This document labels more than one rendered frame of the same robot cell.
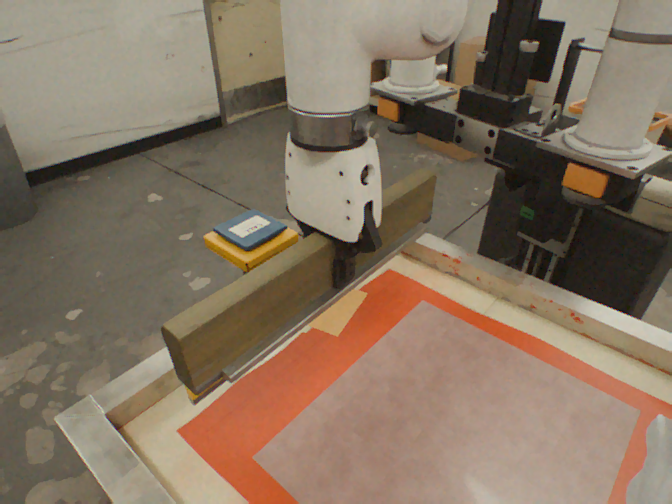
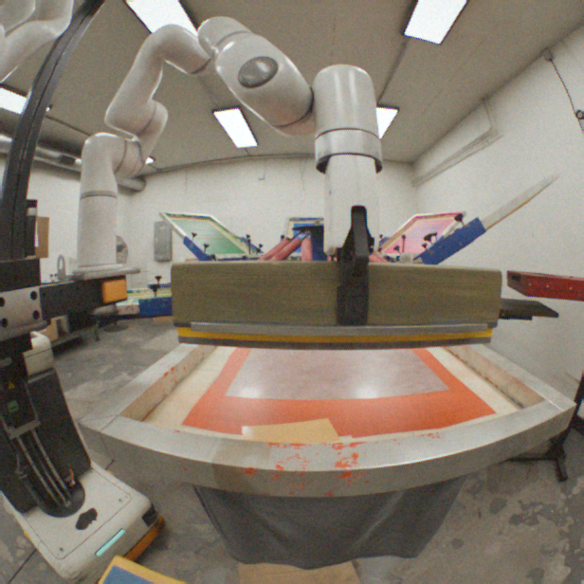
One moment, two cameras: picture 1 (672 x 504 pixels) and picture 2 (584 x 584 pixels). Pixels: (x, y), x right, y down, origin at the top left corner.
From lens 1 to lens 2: 0.71 m
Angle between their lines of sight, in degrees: 114
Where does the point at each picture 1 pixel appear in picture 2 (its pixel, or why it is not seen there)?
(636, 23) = (110, 186)
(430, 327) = (258, 385)
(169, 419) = not seen: hidden behind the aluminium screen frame
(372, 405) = (359, 380)
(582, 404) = not seen: hidden behind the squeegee
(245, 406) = (445, 410)
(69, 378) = not seen: outside the picture
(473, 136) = (18, 308)
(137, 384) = (531, 410)
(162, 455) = (504, 405)
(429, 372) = (305, 375)
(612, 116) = (111, 242)
